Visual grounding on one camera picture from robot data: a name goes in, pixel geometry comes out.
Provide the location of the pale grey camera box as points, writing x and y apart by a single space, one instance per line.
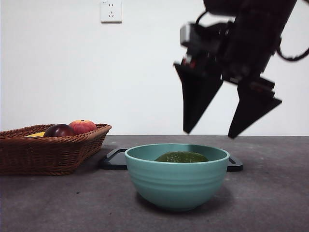
187 33

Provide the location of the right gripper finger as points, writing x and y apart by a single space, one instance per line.
253 106
195 96

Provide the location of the teal ribbed bowl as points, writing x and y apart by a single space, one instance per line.
176 181

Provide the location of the dark rectangular tray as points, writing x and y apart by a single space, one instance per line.
113 162

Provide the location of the brown wicker basket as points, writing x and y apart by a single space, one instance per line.
48 154

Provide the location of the red apple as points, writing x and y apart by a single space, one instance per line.
83 126

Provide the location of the green avocado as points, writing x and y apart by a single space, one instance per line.
181 157

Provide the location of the dark red plum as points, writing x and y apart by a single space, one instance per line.
59 131

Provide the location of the white wall socket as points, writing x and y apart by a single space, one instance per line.
111 12

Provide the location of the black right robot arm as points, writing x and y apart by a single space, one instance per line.
260 26

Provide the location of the yellow banana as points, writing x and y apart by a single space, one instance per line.
36 134

